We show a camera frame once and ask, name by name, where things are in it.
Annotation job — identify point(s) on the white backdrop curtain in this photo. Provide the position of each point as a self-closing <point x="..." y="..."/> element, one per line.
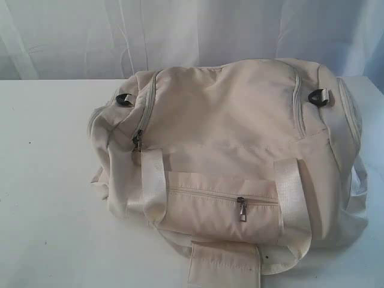
<point x="115" y="39"/>

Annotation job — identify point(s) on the cream fabric duffel bag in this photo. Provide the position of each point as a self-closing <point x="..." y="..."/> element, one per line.
<point x="243" y="167"/>

